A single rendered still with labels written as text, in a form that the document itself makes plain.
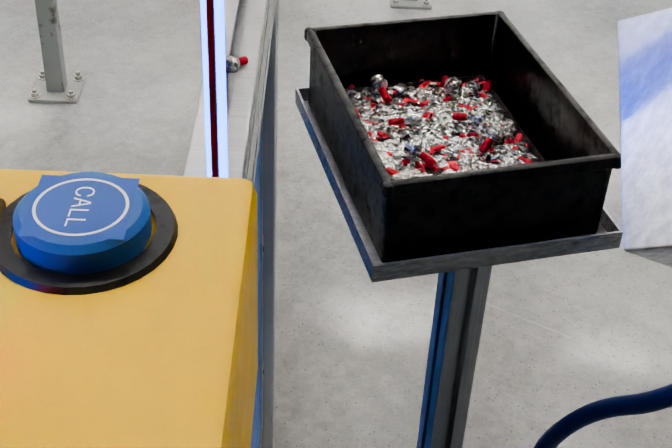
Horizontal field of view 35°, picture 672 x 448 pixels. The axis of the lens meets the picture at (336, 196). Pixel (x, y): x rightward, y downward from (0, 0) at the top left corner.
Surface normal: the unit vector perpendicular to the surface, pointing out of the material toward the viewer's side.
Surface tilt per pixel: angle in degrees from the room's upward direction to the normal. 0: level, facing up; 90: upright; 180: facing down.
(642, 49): 55
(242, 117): 0
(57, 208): 0
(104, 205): 0
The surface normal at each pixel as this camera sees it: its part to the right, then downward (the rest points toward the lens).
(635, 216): -0.65, -0.20
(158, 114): 0.04, -0.80
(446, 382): 0.25, 0.58
